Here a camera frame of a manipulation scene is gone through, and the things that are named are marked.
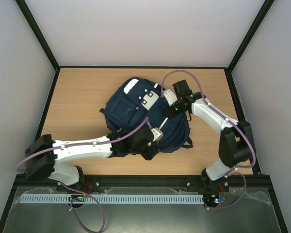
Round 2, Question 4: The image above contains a navy blue student backpack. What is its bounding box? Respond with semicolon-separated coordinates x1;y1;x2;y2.
99;77;193;153

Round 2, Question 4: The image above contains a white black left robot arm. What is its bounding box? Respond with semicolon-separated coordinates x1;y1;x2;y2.
25;127;163;186

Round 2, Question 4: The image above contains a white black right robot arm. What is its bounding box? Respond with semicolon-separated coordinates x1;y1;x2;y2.
161;80;256;190

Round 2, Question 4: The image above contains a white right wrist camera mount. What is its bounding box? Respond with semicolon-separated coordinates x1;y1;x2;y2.
163;89;178;106

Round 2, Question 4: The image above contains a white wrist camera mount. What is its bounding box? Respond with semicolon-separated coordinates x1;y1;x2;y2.
163;89;178;106
151;128;163;142

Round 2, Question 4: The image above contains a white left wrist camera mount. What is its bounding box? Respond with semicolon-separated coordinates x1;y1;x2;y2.
151;128;163;142

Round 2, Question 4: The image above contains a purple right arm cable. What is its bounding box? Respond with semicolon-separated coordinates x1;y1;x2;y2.
161;69;257;210

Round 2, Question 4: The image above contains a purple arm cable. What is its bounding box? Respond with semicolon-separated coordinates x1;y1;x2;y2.
16;117;152;233
161;69;257;210

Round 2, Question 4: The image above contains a black aluminium frame rail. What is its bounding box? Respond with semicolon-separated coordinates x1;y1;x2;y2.
13;174;274;194

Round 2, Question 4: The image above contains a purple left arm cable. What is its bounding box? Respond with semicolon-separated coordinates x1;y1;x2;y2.
16;117;152;233

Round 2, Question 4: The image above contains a light blue slotted cable duct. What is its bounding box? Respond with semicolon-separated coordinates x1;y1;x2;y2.
19;194;204;204

